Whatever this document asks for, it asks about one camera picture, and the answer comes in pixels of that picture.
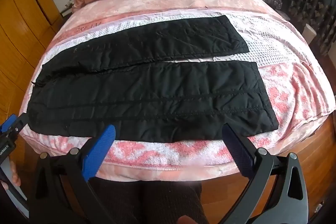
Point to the person's legs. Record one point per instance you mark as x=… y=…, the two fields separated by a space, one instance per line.
x=147 y=203

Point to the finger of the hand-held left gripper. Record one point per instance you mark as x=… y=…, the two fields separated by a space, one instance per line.
x=10 y=195
x=18 y=123

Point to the small bedside table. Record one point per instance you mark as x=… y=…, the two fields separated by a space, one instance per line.
x=66 y=12

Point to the bed with pink sheet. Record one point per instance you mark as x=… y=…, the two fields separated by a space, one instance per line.
x=162 y=1

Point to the pink white patterned blanket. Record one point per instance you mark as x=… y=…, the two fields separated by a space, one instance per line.
x=288 y=87

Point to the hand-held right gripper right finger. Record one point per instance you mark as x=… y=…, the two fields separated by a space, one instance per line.
x=239 y=150

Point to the person's left hand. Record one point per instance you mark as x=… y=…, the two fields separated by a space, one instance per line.
x=14 y=174

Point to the white box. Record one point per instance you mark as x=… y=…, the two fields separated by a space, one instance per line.
x=309 y=33

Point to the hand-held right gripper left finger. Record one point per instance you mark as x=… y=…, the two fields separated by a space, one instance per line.
x=101 y=150

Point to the black quilted pants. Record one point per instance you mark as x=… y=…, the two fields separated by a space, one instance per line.
x=147 y=92

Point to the orange wooden wardrobe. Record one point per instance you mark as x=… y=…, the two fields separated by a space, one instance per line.
x=23 y=16

